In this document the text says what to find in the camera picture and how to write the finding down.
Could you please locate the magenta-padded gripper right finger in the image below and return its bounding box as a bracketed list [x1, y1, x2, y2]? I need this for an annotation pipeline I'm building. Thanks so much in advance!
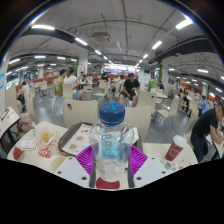
[126, 144, 170, 189]

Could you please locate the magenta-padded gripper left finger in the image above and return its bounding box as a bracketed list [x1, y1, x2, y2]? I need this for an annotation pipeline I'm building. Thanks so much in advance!
[54, 144, 98, 190]

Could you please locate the clear water bottle blue cap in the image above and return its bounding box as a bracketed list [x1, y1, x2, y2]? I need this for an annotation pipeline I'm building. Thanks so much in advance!
[88, 102, 133, 183]

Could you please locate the brown food tray paper liner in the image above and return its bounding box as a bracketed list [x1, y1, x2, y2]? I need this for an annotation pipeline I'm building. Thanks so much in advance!
[58, 121, 144, 158]

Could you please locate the small red sauce packet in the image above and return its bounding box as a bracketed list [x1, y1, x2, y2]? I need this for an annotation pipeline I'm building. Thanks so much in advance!
[37, 148, 52, 159]

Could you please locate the red paper cup white lid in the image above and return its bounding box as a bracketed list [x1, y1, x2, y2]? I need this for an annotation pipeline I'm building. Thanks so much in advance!
[164, 134, 188, 162]

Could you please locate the white paper napkin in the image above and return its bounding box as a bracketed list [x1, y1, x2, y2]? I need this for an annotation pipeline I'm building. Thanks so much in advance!
[128, 127, 140, 145]

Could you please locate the clear food bag with fries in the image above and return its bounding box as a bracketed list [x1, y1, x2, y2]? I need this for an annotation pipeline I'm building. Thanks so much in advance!
[34, 127, 60, 150]

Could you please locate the beige chair with round hole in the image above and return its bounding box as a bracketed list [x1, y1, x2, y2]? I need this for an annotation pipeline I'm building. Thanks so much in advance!
[63, 97, 100, 129]
[123, 105, 153, 143]

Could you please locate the white receipt paper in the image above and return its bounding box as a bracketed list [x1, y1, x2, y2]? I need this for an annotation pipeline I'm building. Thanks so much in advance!
[18, 138, 37, 151]

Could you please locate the small clear drink bottle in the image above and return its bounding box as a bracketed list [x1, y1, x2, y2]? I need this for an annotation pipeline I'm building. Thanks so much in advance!
[30, 121, 37, 138]

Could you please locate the red snack carton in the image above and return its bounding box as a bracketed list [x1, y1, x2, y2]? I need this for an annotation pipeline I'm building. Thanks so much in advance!
[12, 146, 24, 161]

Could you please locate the beige chairs group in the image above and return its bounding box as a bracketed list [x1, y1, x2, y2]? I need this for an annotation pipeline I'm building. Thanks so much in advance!
[4, 78, 201, 134]

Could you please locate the beige backpack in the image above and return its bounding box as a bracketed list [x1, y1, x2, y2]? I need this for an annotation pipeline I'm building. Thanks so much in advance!
[17, 112, 34, 134]

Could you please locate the person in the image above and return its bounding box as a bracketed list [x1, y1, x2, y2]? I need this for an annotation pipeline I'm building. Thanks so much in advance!
[118, 72, 141, 108]
[19, 80, 32, 101]
[63, 67, 86, 101]
[54, 68, 68, 98]
[189, 102, 224, 163]

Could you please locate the white side table red print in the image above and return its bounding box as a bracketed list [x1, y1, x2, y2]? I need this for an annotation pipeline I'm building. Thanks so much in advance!
[0, 105, 21, 154]

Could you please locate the ceiling air conditioner unit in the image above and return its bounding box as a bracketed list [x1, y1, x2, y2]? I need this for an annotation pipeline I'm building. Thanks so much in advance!
[90, 31, 112, 44]

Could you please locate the ceiling light strips group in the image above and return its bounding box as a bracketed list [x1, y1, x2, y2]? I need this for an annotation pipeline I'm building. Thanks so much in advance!
[5, 16, 224, 98]

